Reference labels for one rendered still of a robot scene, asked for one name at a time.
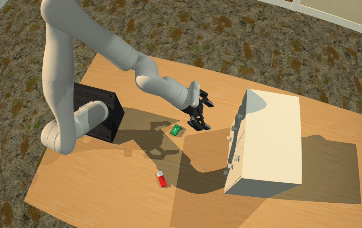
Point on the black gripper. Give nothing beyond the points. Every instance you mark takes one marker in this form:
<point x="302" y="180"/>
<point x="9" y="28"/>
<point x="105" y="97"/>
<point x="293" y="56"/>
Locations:
<point x="198" y="111"/>

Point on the green nine-volt battery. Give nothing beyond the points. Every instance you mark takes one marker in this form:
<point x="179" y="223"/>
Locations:
<point x="175" y="130"/>

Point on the white chest of drawers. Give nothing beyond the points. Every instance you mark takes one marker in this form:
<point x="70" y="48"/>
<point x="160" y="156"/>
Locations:
<point x="272" y="156"/>

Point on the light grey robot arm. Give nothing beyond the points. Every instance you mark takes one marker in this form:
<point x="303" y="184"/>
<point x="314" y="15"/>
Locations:
<point x="66" y="19"/>

